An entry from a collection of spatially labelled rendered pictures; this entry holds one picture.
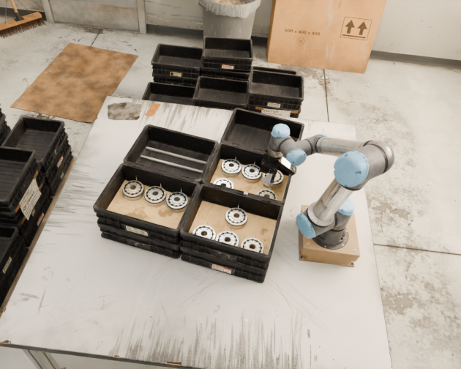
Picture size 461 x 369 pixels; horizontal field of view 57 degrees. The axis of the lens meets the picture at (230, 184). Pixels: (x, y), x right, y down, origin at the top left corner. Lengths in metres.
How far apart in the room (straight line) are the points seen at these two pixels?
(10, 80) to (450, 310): 3.99
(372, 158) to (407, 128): 2.68
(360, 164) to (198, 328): 0.93
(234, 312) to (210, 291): 0.14
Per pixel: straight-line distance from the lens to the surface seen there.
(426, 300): 3.07
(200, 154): 2.27
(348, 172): 1.50
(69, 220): 2.22
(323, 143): 1.83
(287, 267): 2.04
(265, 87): 3.36
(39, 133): 3.21
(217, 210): 2.02
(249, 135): 2.40
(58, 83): 4.30
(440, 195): 3.70
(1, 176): 2.83
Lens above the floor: 2.42
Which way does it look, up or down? 48 degrees down
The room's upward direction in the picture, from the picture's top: 6 degrees clockwise
